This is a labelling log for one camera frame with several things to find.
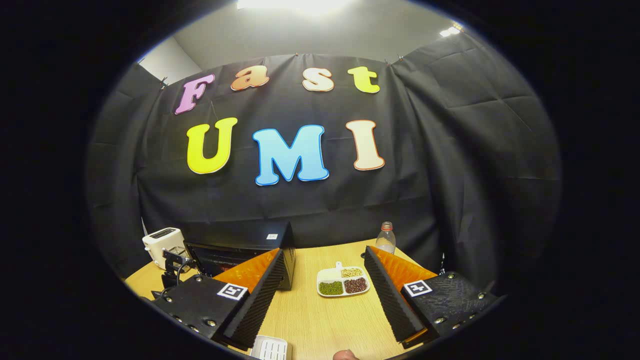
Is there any white slotted plastic tray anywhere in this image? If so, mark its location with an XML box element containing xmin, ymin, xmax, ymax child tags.
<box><xmin>249</xmin><ymin>335</ymin><xmax>290</xmax><ymax>360</ymax></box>

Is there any white toaster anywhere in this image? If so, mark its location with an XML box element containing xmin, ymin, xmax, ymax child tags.
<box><xmin>142</xmin><ymin>227</ymin><xmax>185</xmax><ymax>271</ymax></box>

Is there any black electric oven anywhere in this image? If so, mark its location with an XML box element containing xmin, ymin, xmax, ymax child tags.
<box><xmin>183</xmin><ymin>221</ymin><xmax>297</xmax><ymax>291</ymax></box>

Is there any white divided dish of beans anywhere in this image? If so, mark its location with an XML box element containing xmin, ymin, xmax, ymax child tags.
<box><xmin>316</xmin><ymin>261</ymin><xmax>372</xmax><ymax>298</ymax></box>

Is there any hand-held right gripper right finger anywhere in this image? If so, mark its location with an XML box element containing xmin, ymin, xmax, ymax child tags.
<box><xmin>363</xmin><ymin>244</ymin><xmax>501</xmax><ymax>350</ymax></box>

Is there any black backdrop cloth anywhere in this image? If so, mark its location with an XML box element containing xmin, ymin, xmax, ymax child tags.
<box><xmin>86</xmin><ymin>32</ymin><xmax>562</xmax><ymax>292</ymax></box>

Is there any large ceiling light panel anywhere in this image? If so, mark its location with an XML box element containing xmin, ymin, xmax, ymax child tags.
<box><xmin>237</xmin><ymin>0</ymin><xmax>352</xmax><ymax>14</ymax></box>

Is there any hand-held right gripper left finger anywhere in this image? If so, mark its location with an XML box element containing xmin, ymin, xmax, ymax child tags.
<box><xmin>149</xmin><ymin>247</ymin><xmax>287</xmax><ymax>351</ymax></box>

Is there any clear bottle with red label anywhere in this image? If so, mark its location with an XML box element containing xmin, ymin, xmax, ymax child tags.
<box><xmin>375</xmin><ymin>221</ymin><xmax>397</xmax><ymax>255</ymax></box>

